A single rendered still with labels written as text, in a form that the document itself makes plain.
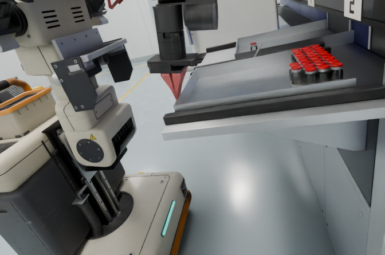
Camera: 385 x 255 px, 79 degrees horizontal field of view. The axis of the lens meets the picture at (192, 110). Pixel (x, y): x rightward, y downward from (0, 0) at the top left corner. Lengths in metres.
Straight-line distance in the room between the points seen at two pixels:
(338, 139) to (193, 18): 0.39
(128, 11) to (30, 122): 5.68
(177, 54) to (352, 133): 0.40
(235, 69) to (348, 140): 0.34
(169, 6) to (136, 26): 6.08
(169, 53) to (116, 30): 6.35
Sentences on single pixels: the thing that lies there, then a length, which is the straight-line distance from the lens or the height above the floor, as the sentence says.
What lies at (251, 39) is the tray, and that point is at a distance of 1.05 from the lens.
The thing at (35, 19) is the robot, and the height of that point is 1.16.
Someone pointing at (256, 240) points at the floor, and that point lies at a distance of 1.34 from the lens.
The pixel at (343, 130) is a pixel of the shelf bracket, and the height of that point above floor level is 0.79.
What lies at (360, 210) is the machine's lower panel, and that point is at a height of 0.55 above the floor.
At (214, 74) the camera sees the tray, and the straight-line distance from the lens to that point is 0.73.
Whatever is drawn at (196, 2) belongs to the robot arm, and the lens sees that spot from 0.48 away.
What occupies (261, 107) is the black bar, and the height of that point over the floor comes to 0.89.
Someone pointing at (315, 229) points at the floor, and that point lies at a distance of 1.38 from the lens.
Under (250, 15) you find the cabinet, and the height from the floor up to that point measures 0.96.
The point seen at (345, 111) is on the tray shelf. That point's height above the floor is 0.88.
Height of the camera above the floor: 1.10
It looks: 24 degrees down
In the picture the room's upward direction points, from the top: 16 degrees counter-clockwise
